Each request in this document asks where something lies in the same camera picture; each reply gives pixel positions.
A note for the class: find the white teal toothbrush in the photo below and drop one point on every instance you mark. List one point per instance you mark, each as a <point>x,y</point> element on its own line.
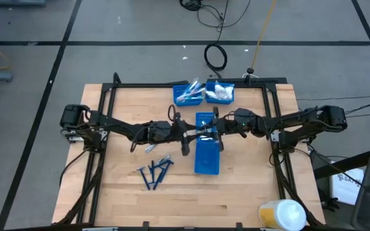
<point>191,95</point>

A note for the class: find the black round floor puck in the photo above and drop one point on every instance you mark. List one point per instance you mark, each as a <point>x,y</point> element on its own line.
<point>251,70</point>

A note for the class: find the black diagonal bar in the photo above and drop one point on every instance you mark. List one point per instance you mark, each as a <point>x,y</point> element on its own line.
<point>348,164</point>

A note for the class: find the silver metal bracket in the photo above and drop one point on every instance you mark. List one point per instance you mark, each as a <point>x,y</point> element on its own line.
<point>275,136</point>
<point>72,136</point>

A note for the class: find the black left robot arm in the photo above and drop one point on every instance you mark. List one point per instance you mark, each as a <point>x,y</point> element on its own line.
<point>117,122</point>

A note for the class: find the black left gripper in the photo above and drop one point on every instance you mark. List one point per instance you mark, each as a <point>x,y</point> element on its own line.
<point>161,130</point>

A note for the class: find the blue slotted plastic basket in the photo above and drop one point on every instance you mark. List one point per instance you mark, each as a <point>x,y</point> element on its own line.
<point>178,89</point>
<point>207,160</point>
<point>209,116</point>
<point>208,86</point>

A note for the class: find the white plastic packet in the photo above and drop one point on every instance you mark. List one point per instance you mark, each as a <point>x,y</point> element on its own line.
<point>223,91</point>
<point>211,94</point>

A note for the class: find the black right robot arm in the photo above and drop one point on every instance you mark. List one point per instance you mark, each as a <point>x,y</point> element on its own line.
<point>300,120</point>

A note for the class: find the small black table clamp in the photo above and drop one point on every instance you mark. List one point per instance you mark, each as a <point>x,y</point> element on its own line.
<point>145,225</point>
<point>239,226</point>

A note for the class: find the black aluminium table frame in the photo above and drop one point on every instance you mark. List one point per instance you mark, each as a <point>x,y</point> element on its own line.
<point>133,85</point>

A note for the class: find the white printed box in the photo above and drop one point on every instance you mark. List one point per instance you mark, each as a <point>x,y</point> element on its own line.
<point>345,189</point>

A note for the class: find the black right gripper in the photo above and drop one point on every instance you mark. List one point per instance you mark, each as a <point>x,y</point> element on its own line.
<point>243,123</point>

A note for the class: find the silver screws bundle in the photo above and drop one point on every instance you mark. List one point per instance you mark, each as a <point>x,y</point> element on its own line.
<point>164,159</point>

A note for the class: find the dark blue screws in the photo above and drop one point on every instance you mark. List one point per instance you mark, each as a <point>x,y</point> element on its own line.
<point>160,178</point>

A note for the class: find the white yellow cylindrical container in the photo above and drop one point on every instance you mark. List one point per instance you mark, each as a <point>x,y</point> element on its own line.
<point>283,215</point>

